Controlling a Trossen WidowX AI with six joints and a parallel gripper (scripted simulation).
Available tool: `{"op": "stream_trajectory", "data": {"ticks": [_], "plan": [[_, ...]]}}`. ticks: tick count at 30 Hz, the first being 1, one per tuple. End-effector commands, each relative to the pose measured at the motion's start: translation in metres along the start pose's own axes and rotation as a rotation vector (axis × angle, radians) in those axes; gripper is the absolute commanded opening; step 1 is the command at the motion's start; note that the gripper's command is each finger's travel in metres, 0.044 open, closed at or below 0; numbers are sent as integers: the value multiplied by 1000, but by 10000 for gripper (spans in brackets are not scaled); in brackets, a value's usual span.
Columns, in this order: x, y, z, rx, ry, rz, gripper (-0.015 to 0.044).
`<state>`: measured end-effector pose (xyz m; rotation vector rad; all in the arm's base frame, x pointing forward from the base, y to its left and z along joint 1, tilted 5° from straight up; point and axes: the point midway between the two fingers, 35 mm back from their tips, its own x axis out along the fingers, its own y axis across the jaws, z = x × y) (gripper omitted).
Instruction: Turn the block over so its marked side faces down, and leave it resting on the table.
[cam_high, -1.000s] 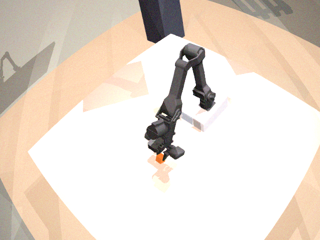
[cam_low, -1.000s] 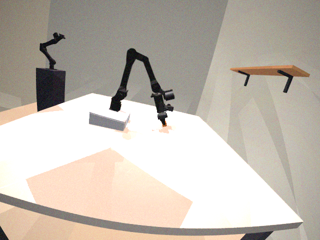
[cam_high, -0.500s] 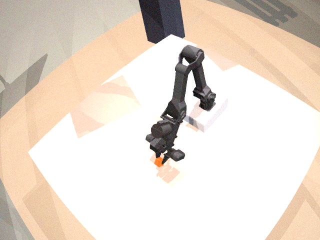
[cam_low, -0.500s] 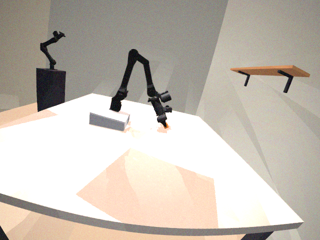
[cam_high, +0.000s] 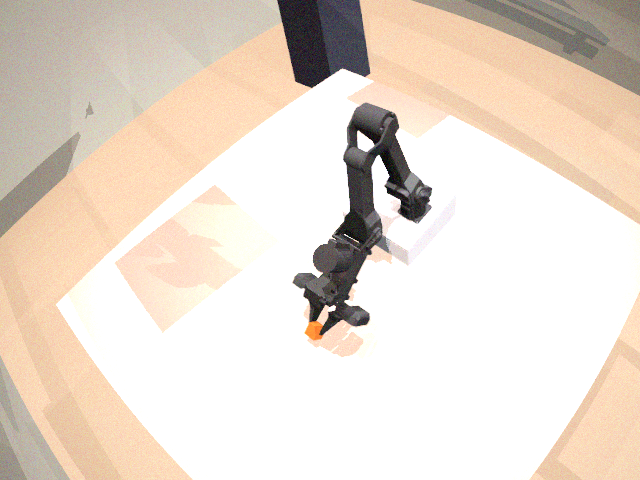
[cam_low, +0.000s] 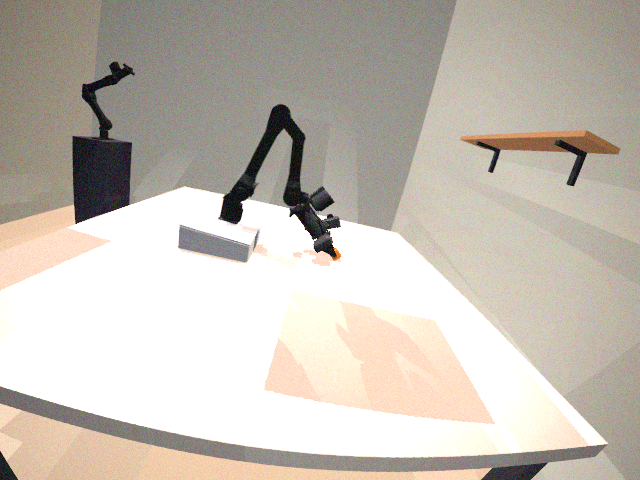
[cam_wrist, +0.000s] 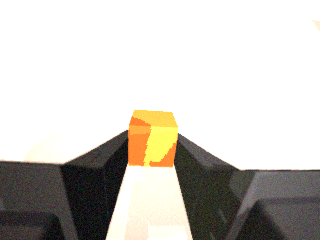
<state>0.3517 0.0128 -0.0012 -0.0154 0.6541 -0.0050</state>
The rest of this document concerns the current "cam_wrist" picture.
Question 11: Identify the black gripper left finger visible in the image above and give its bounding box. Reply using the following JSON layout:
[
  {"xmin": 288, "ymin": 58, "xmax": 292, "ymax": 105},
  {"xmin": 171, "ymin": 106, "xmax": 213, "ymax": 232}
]
[{"xmin": 0, "ymin": 130, "xmax": 129, "ymax": 240}]

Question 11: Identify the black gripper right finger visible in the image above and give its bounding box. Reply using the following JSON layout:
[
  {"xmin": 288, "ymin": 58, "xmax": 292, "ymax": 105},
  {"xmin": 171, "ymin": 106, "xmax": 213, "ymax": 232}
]
[{"xmin": 174, "ymin": 133, "xmax": 320, "ymax": 240}]

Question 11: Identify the orange block with blue square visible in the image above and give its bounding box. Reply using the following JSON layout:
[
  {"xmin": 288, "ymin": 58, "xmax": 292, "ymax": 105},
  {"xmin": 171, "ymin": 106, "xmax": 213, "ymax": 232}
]
[{"xmin": 128, "ymin": 109, "xmax": 179, "ymax": 167}]

